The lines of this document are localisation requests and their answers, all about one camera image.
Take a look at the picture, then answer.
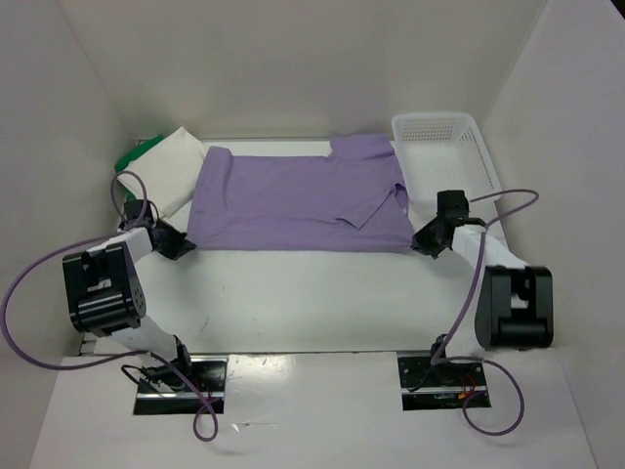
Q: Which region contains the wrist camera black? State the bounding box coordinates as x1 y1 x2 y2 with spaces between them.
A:
119 199 159 232
437 190 470 226

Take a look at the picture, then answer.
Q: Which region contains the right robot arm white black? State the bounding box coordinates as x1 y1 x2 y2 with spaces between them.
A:
412 217 555 384

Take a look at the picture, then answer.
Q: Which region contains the white t shirt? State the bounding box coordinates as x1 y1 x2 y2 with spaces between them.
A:
118 127 208 217

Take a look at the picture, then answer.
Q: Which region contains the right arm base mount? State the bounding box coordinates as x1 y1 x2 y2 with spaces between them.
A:
396 351 491 411

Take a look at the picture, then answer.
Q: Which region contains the green t shirt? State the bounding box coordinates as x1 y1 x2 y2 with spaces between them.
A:
113 135 164 173

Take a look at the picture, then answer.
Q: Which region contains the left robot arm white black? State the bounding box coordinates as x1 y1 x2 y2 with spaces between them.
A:
62 222 196 391

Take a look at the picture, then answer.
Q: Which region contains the white plastic basket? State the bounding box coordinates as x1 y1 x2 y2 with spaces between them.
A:
392 111 501 207

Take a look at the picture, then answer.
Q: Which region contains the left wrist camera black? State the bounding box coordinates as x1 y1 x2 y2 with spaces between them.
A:
119 199 159 232

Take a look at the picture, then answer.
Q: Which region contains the purple t shirt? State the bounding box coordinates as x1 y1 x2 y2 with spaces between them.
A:
187 134 413 253

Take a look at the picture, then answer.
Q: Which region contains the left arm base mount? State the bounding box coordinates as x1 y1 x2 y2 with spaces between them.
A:
120 355 229 416

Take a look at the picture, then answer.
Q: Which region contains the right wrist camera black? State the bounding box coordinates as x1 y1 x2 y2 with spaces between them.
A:
437 190 470 226

